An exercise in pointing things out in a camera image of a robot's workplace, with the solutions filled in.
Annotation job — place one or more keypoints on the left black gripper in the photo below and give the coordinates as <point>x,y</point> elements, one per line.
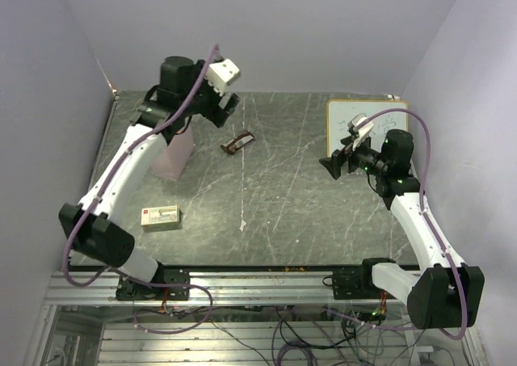
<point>216,114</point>

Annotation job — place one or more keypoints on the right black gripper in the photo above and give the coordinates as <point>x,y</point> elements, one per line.
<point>334,163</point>

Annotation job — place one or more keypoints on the small whiteboard with stand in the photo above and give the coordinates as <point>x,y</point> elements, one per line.
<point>339,112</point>

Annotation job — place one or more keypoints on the pink paper bag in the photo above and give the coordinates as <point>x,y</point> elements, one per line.
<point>172,161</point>

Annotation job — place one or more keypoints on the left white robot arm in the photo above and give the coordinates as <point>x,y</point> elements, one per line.
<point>92,226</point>

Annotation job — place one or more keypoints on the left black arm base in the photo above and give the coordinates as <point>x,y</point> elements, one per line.
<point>129,290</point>

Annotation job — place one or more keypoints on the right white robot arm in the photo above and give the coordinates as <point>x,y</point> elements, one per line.
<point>447,292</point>

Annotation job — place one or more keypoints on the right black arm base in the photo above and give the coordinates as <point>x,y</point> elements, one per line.
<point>352,283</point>

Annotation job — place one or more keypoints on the brown chocolate bar wrapper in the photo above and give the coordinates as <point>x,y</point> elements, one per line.
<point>243,138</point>

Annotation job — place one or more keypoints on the white cardboard box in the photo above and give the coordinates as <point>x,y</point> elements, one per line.
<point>162,218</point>

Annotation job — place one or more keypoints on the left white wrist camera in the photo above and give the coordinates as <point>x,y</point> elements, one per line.
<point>220,75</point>

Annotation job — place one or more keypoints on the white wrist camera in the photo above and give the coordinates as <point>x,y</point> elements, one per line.
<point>220,75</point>
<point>360,128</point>

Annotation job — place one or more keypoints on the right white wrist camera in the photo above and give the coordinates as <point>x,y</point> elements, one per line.
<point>360,128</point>

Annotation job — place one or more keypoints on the aluminium frame rail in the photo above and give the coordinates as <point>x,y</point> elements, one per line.
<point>226,288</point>

